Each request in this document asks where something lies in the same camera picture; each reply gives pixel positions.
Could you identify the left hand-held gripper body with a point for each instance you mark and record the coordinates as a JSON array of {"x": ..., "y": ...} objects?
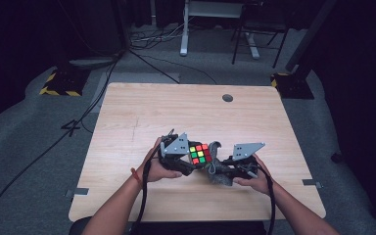
[{"x": 176, "y": 147}]

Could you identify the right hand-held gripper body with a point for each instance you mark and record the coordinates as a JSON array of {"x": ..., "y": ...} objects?
[{"x": 246, "y": 150}]

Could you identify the colourful puzzle cube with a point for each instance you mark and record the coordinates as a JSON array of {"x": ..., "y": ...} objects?
[{"x": 199, "y": 153}]

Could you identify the person's left hand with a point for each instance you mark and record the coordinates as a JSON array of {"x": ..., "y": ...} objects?
[{"x": 153, "y": 171}]

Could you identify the person's right hand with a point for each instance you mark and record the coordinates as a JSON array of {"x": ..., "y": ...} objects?
[{"x": 261, "y": 182}]

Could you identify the red wrist band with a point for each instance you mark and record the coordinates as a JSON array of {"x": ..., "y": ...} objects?
[{"x": 136, "y": 178}]

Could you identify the grey table grommet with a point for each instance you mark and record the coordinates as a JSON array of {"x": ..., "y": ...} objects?
[{"x": 227, "y": 98}]

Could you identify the person's dark clothing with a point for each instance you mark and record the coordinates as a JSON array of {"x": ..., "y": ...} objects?
[{"x": 202, "y": 228}]

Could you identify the grey floor tape piece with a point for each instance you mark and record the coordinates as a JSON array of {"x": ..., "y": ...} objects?
[
  {"x": 311, "y": 182},
  {"x": 78, "y": 192}
]

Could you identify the yellow-black striped stand base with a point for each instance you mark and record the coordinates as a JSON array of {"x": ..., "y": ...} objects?
[
  {"x": 63, "y": 83},
  {"x": 293, "y": 86}
]

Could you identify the small dark floor object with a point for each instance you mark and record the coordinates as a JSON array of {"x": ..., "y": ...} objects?
[{"x": 337, "y": 158}]

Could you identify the black chair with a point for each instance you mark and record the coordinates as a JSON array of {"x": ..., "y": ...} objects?
[{"x": 261, "y": 19}]

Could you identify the white desk frame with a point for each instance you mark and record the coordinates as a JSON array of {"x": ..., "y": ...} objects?
[{"x": 184, "y": 39}]

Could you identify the dark slanted stand post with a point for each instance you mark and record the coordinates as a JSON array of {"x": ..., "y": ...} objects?
[{"x": 310, "y": 36}]

